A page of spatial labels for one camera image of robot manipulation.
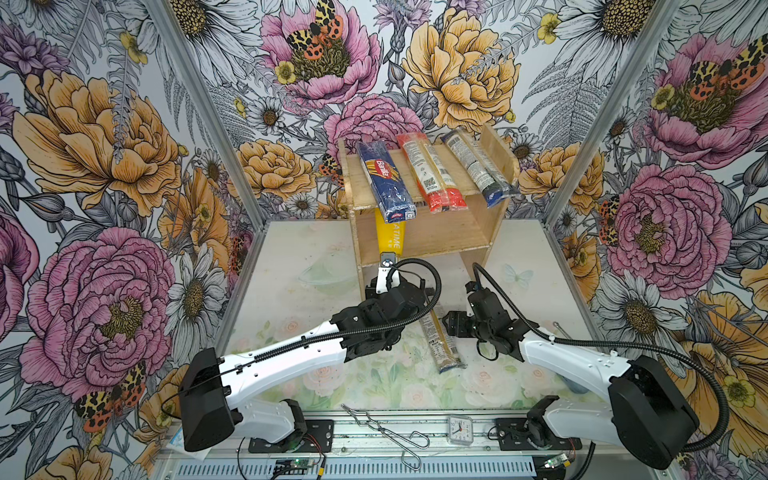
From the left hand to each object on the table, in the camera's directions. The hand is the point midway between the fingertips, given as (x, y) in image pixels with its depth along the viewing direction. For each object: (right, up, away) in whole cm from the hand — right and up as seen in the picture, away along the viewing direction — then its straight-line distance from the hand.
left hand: (390, 282), depth 75 cm
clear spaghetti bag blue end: (+14, -19, +13) cm, 27 cm away
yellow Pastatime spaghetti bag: (0, +12, +2) cm, 12 cm away
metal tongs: (+7, -39, 0) cm, 39 cm away
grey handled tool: (+51, -15, +19) cm, 57 cm away
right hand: (+19, -15, +13) cm, 27 cm away
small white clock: (+17, -36, 0) cm, 40 cm away
